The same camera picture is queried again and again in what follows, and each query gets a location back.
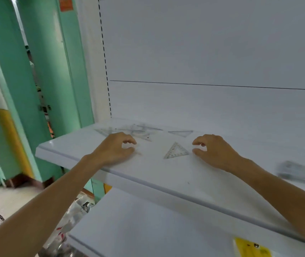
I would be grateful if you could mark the person's left hand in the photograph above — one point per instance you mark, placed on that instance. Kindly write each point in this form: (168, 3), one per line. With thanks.
(112, 151)

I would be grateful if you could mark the person's right hand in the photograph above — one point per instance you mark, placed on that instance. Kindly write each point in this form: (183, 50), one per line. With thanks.
(219, 153)

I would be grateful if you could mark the person's left thumb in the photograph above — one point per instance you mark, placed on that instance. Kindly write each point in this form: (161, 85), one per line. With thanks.
(128, 152)

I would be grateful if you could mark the person's right thumb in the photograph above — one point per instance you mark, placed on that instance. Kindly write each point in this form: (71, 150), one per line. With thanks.
(198, 153)

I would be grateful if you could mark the person's left forearm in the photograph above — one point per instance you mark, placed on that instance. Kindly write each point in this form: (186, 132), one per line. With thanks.
(42, 206)

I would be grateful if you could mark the person's right forearm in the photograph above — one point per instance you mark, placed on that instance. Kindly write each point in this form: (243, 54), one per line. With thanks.
(280, 195)

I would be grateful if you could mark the small clear plastic set square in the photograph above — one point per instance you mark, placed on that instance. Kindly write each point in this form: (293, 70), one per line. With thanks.
(176, 152)

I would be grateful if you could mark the clear set square with dark edge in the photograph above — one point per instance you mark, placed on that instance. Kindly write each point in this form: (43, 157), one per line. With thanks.
(141, 130)

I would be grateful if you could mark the flat clear plastic set square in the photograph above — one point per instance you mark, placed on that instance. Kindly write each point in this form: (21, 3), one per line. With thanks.
(181, 133)

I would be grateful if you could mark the faint clear plastic set square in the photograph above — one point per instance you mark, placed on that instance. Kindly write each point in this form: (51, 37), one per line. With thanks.
(103, 131)

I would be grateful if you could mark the white metal shelf board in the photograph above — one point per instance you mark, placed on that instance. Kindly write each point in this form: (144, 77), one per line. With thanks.
(147, 227)
(168, 173)

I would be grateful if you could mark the clear plastic bags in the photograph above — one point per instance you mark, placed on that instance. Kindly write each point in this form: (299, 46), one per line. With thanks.
(69, 219)

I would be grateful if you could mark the dark door latch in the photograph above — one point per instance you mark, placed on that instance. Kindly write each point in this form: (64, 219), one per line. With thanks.
(44, 107)

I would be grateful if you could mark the white shelving back panel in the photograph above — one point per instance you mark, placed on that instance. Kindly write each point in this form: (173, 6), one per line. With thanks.
(208, 56)

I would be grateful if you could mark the white slotted shelf upright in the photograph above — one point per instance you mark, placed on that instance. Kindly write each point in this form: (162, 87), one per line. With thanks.
(93, 58)

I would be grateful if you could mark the clear plastic rulers bundle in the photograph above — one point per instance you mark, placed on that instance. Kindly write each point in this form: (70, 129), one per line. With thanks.
(299, 172)

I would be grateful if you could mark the green door leaf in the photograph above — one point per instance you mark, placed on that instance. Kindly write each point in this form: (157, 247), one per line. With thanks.
(10, 85)
(58, 72)

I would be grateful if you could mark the yellow shelf label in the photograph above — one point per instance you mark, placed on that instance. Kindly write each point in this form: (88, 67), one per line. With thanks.
(250, 248)

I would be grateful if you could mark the orange sticker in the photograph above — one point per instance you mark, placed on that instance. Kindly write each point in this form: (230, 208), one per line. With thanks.
(66, 4)

